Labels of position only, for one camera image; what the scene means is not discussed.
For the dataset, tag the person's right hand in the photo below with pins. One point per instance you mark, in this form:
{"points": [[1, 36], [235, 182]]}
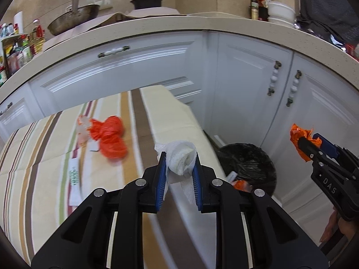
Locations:
{"points": [[333, 224]]}

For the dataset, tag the clear plastic wrapper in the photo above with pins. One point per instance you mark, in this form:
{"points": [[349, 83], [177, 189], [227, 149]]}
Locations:
{"points": [[82, 130]]}

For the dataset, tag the dark olive oil bottle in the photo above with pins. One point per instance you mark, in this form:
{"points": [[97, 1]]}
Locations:
{"points": [[254, 7]]}

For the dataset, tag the white printed packet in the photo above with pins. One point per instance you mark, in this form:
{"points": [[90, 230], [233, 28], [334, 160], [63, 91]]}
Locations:
{"points": [[232, 177]]}

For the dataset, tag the orange wrapper piece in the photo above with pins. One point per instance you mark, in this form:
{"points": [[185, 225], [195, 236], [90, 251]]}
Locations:
{"points": [[241, 185]]}

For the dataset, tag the white lower drawers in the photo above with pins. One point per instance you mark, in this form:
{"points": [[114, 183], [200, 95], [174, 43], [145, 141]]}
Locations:
{"points": [[188, 92]]}

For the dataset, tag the orange plastic bag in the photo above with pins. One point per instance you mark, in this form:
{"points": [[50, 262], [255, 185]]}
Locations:
{"points": [[112, 140]]}

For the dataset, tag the small white paper scrap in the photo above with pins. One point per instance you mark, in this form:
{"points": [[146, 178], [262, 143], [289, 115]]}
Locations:
{"points": [[94, 146]]}

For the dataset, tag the white corner cabinet door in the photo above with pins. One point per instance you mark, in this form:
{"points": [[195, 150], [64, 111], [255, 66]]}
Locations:
{"points": [[246, 89]]}

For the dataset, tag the wide white drawer front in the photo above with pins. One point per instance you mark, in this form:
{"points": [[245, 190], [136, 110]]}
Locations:
{"points": [[126, 70]]}

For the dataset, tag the white paper towel roll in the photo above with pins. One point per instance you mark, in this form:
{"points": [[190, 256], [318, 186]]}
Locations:
{"points": [[17, 22]]}

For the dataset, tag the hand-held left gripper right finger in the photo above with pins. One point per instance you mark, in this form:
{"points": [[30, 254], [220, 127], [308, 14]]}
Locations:
{"points": [[196, 193]]}

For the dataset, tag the striped tablecloth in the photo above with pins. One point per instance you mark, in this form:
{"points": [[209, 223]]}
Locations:
{"points": [[42, 179]]}

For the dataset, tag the narrow white drawer front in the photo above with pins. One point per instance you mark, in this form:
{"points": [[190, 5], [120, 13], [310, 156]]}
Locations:
{"points": [[16, 117]]}

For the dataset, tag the steel wok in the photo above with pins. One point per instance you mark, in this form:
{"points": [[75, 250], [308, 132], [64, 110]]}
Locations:
{"points": [[75, 16]]}

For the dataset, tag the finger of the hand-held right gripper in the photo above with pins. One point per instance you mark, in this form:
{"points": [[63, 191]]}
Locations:
{"points": [[328, 144], [308, 147]]}

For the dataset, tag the dark grey cloth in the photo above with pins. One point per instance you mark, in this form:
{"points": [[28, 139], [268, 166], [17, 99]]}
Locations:
{"points": [[328, 5]]}

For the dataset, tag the white lidded bowl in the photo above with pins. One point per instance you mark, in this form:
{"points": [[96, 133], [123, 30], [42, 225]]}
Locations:
{"points": [[280, 22], [280, 9]]}

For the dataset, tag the black lidded pot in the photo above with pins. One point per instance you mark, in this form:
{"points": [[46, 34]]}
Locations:
{"points": [[145, 2]]}

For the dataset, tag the bin with black bag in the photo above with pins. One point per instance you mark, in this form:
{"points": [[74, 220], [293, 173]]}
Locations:
{"points": [[252, 162]]}

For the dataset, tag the white tissue wad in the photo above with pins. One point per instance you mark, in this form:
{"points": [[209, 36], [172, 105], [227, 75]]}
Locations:
{"points": [[181, 157]]}

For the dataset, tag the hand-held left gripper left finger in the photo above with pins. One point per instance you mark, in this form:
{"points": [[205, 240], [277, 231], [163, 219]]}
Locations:
{"points": [[161, 185]]}

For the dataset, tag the rack of condiment bottles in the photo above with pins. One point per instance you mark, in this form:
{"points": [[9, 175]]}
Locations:
{"points": [[19, 50]]}

